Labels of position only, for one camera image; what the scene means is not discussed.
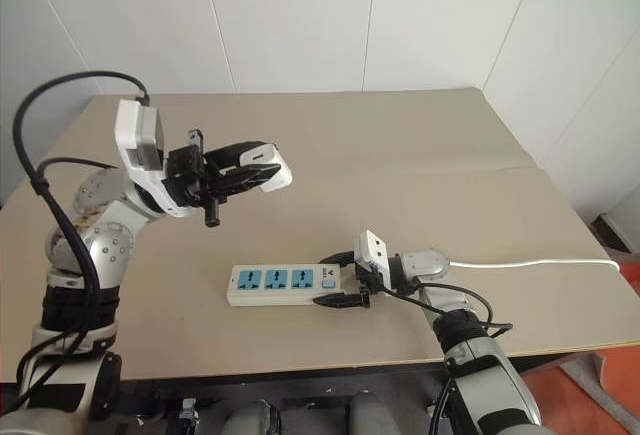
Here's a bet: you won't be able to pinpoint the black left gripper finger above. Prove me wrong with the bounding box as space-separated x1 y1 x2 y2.
203 140 276 172
211 164 282 202

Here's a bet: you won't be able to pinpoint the white charger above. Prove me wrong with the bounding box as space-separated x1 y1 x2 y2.
238 141 294 194

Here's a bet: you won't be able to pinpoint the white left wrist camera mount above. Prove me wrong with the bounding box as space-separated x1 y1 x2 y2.
113 98 194 219

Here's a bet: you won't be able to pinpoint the white power strip cable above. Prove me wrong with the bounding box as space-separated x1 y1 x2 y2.
446 256 622 274

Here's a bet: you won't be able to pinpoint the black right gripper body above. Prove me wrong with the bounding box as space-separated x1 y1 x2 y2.
355 264 387 309

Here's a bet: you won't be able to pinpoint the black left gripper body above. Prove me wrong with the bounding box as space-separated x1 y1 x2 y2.
167 129 230 229

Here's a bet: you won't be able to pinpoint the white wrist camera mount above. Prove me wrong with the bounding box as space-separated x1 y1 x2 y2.
113 98 194 219
353 229 391 287

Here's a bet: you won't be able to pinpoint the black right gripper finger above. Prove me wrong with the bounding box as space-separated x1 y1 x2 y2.
311 291 372 312
318 250 357 269

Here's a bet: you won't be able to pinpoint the small metal buckle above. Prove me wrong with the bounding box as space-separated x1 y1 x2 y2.
178 396 199 424

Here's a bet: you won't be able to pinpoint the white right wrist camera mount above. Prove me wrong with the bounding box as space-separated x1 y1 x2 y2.
353 229 391 287

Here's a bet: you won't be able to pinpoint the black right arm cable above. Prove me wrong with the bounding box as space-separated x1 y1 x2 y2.
371 274 515 435

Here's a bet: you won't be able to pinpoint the white power strip blue sockets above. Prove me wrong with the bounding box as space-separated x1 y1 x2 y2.
225 263 347 309

